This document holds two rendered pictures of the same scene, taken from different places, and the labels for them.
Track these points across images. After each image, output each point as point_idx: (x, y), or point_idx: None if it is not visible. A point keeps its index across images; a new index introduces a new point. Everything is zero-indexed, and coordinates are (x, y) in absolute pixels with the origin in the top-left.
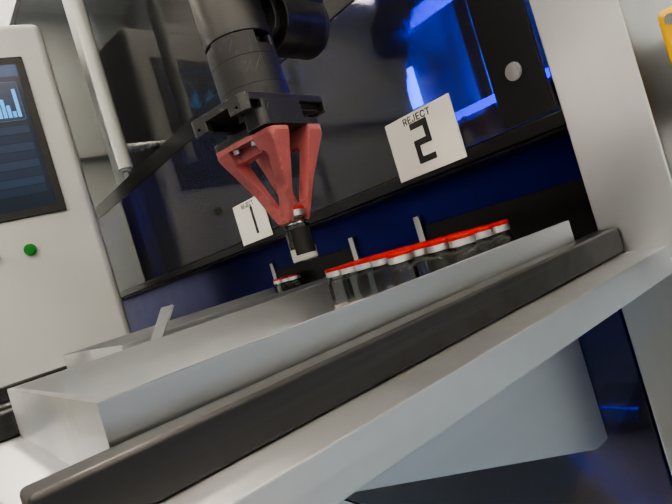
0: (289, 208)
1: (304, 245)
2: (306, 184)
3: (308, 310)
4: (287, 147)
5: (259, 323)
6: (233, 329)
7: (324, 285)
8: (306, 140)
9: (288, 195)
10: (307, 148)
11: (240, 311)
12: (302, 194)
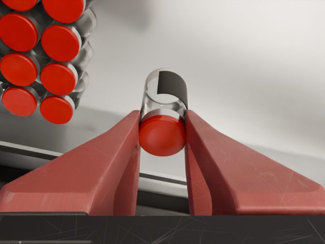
0: (199, 115)
1: (179, 81)
2: (131, 132)
3: (81, 137)
4: (228, 162)
5: (149, 155)
6: (180, 164)
7: (36, 144)
8: (106, 182)
9: (206, 122)
10: (112, 165)
11: (167, 173)
12: (135, 136)
